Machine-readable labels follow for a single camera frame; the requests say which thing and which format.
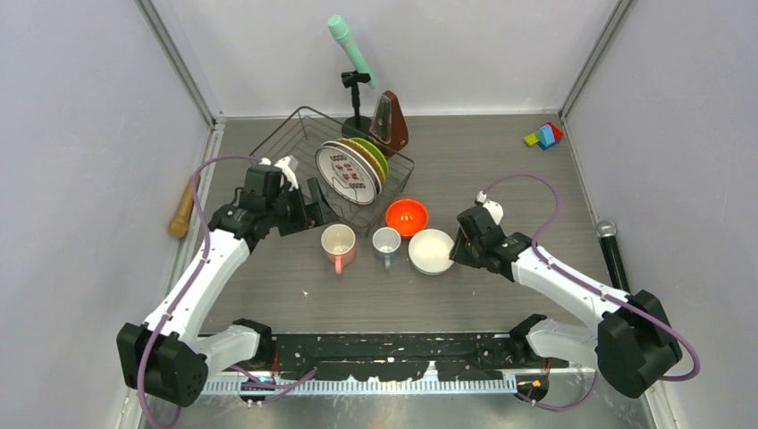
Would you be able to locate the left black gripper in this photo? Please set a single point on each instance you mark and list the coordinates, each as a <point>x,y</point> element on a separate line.
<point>311,215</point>

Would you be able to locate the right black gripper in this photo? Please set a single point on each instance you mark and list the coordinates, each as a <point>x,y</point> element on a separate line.
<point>459,255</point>

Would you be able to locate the white bowl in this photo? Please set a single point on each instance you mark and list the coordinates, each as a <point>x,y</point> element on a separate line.
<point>429,251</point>

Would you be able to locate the pink mug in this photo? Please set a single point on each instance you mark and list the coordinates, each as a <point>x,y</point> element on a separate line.
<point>339,244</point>

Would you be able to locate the black wire dish rack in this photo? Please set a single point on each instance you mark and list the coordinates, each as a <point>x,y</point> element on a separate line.
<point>301,134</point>

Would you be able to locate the small plate with red characters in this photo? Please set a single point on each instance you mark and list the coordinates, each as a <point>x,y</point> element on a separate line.
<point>348,176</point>

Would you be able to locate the orange bowl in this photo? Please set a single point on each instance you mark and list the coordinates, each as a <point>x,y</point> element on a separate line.
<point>407,216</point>

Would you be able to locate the grey mug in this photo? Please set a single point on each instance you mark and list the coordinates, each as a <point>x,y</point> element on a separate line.
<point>386,242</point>

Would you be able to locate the woven bamboo tray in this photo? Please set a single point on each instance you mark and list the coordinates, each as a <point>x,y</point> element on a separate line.
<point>359,146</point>

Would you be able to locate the lime green plate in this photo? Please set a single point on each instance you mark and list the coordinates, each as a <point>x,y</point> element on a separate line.
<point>376,153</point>

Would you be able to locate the large green-rimmed plate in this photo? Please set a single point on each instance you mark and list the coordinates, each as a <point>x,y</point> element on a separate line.
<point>360,158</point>

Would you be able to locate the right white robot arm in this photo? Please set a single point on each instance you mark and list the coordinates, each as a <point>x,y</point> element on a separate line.
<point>625,338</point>

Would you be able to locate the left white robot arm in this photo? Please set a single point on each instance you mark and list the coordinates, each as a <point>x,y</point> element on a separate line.
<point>165,356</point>

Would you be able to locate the black microphone stand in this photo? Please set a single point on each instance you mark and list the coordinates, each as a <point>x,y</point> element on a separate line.
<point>357,125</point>

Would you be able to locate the brown metronome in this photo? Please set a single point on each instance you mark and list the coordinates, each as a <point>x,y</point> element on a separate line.
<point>388,127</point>

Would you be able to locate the wooden rolling pin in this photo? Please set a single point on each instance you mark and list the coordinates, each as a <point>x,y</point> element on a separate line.
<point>180,223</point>

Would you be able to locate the colourful toy blocks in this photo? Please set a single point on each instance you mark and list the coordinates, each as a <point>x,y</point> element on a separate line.
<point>547,136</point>

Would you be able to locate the black handheld microphone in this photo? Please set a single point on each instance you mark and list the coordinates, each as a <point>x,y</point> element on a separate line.
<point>606,232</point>

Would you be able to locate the teal microphone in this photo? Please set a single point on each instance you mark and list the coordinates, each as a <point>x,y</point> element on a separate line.
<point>341,33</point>

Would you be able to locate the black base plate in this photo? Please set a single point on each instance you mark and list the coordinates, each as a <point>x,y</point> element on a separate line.
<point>396,357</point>

